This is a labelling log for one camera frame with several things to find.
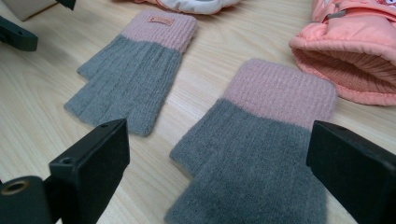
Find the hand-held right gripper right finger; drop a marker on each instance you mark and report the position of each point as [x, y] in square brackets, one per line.
[358, 174]

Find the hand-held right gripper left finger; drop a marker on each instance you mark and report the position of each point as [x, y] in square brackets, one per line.
[90, 168]

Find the pink padded glove grey palm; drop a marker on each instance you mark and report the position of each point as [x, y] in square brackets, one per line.
[190, 4]

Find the grey pink knit glove with patch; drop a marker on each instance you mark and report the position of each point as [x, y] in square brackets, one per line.
[134, 77]

